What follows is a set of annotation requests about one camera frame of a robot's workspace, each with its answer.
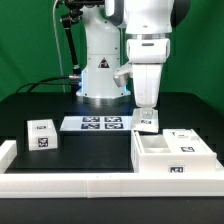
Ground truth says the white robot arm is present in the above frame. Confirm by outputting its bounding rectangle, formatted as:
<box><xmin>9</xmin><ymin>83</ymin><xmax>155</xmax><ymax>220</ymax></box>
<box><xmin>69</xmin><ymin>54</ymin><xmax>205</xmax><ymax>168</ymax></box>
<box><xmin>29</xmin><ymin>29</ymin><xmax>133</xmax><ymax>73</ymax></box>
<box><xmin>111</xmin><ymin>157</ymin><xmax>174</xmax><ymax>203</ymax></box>
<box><xmin>82</xmin><ymin>0</ymin><xmax>190</xmax><ymax>119</ymax></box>

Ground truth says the small white tagged cube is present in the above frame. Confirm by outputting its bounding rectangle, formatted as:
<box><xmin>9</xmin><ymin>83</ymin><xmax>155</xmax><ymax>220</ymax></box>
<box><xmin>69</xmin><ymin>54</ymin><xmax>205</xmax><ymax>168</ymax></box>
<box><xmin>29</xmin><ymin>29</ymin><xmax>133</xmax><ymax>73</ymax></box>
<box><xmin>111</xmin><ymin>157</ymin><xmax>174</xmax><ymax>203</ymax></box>
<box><xmin>27</xmin><ymin>119</ymin><xmax>58</xmax><ymax>151</ymax></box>

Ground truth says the white cabinet box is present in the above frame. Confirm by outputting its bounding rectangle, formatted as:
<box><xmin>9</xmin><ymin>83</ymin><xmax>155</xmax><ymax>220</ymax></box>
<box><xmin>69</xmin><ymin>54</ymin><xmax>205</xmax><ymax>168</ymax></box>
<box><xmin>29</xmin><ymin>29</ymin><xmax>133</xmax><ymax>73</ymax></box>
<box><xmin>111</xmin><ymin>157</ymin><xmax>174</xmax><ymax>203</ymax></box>
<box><xmin>131</xmin><ymin>131</ymin><xmax>217</xmax><ymax>173</ymax></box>

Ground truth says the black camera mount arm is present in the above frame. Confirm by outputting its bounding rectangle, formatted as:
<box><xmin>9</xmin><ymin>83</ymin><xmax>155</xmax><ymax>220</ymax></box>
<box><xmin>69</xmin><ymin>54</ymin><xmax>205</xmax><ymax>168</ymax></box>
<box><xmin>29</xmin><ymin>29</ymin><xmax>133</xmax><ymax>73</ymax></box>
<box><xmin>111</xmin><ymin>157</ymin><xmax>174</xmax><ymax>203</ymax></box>
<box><xmin>60</xmin><ymin>0</ymin><xmax>105</xmax><ymax>75</ymax></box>

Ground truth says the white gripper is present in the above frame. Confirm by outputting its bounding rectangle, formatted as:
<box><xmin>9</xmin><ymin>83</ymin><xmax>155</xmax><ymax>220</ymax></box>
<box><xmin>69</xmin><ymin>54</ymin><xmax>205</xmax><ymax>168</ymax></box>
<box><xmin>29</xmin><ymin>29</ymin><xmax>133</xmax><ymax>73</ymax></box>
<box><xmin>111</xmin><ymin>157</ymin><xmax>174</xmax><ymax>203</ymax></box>
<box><xmin>126</xmin><ymin>38</ymin><xmax>170</xmax><ymax>118</ymax></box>

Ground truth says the white cabinet door panel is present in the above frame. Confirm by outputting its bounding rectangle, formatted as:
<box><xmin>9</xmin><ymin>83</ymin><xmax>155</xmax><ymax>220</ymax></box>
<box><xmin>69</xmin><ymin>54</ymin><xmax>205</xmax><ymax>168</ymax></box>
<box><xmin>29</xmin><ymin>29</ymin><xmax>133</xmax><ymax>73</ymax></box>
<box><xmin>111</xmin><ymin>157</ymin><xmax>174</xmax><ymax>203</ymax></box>
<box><xmin>131</xmin><ymin>108</ymin><xmax>159</xmax><ymax>133</ymax></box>

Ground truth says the grey hanging cable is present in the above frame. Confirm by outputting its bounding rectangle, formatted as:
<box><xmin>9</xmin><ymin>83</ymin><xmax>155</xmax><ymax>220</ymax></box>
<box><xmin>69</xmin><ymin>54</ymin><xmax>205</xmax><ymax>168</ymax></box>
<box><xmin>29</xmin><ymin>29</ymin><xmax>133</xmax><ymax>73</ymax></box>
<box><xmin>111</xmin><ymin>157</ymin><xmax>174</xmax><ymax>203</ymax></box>
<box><xmin>52</xmin><ymin>0</ymin><xmax>67</xmax><ymax>93</ymax></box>

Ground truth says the white cabinet top panel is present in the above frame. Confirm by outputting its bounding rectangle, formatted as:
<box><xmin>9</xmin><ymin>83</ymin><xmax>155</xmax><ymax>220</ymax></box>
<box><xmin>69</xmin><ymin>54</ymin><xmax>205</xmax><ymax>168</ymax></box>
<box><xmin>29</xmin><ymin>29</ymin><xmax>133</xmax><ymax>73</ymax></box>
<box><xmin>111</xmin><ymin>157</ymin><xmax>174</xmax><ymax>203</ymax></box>
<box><xmin>163</xmin><ymin>129</ymin><xmax>213</xmax><ymax>155</ymax></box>

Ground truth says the white base tag plate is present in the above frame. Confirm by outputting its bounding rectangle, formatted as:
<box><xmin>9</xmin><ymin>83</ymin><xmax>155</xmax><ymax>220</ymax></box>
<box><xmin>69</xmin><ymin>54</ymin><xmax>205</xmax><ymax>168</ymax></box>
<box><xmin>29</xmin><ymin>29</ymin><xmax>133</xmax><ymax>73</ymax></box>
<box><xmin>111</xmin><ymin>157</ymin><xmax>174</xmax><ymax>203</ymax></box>
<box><xmin>60</xmin><ymin>116</ymin><xmax>132</xmax><ymax>132</ymax></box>

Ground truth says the black cable bundle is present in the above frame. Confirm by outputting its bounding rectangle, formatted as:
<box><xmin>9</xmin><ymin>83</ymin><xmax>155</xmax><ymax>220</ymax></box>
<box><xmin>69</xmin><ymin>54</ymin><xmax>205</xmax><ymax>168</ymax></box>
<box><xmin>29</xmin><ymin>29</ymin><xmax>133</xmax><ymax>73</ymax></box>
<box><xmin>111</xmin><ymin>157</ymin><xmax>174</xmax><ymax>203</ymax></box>
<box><xmin>16</xmin><ymin>75</ymin><xmax>83</xmax><ymax>94</ymax></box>

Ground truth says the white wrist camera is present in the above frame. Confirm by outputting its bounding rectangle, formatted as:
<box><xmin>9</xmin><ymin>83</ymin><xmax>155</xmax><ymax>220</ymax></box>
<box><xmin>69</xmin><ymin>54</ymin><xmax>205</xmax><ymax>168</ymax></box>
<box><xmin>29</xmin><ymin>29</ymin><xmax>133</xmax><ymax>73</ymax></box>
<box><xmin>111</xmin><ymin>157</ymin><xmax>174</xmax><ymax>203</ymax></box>
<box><xmin>113</xmin><ymin>63</ymin><xmax>133</xmax><ymax>87</ymax></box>

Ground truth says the white U-shaped frame border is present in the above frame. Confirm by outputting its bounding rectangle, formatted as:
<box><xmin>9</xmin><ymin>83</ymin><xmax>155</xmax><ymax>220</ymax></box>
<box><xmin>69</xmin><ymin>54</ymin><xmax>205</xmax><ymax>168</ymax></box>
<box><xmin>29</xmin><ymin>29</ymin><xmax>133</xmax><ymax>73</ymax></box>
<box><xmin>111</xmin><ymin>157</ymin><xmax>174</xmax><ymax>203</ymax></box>
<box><xmin>0</xmin><ymin>140</ymin><xmax>224</xmax><ymax>198</ymax></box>

